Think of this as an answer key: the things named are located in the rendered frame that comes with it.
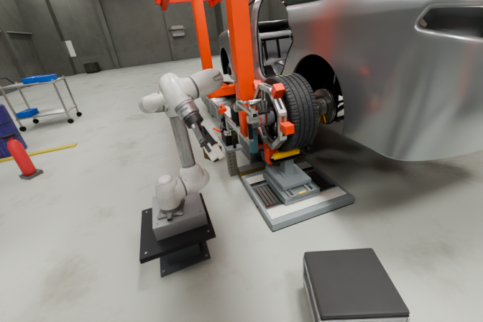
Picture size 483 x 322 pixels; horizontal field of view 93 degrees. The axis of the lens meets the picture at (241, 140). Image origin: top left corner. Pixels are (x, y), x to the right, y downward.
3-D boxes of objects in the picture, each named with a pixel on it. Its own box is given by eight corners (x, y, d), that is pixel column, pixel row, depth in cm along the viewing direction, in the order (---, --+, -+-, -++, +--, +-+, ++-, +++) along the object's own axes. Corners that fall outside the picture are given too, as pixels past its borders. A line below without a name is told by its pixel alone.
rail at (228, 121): (257, 158, 272) (256, 141, 263) (250, 159, 270) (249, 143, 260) (213, 107, 487) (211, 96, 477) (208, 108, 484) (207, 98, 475)
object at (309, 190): (319, 195, 216) (320, 186, 211) (285, 206, 206) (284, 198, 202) (292, 169, 259) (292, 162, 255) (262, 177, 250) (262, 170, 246)
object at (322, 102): (336, 126, 199) (335, 88, 190) (329, 127, 197) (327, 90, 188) (315, 121, 229) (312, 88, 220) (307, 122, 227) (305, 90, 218)
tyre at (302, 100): (283, 136, 247) (322, 154, 186) (263, 141, 241) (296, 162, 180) (277, 74, 228) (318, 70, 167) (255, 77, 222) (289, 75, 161)
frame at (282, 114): (287, 156, 188) (286, 90, 165) (280, 158, 187) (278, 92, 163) (261, 133, 236) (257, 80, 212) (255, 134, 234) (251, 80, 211)
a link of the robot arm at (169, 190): (155, 202, 168) (148, 177, 158) (179, 191, 177) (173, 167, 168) (163, 214, 156) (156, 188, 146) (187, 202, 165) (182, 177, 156)
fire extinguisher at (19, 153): (24, 174, 333) (-1, 134, 306) (46, 168, 342) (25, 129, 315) (16, 183, 310) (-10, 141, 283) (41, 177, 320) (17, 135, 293)
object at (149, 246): (152, 290, 158) (139, 259, 145) (151, 236, 201) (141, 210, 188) (221, 262, 171) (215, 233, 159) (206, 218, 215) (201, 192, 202)
